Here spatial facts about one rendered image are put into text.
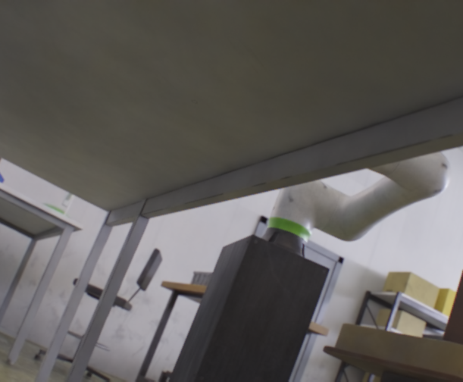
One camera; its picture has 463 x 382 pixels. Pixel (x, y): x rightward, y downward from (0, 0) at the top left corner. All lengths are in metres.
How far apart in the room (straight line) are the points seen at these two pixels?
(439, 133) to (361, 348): 0.56
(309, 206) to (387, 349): 0.65
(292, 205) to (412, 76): 0.95
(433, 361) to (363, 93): 0.51
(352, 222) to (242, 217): 4.76
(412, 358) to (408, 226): 6.60
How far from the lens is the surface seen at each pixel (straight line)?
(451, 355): 1.14
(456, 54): 0.78
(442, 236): 8.14
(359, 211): 1.70
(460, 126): 0.82
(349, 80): 0.90
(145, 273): 4.45
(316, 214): 1.76
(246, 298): 1.61
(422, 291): 7.15
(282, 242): 1.69
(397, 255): 7.61
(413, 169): 1.45
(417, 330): 7.13
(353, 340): 1.28
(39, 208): 3.61
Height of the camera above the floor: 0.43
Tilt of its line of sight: 17 degrees up
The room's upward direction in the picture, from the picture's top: 22 degrees clockwise
